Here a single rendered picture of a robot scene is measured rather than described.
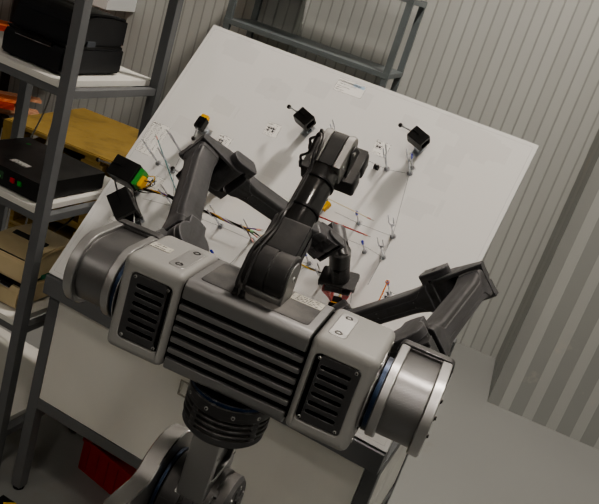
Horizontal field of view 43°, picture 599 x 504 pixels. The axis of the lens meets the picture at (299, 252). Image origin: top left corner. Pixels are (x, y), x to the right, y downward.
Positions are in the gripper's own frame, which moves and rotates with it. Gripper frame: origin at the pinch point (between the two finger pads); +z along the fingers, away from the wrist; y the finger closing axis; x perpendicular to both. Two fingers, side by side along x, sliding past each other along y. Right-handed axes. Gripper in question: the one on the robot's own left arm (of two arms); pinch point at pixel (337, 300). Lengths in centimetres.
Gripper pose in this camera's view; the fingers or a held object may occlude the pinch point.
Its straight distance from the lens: 214.5
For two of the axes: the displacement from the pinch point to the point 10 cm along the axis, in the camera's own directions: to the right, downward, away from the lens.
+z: 0.0, 7.1, 7.0
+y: -9.4, -2.3, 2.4
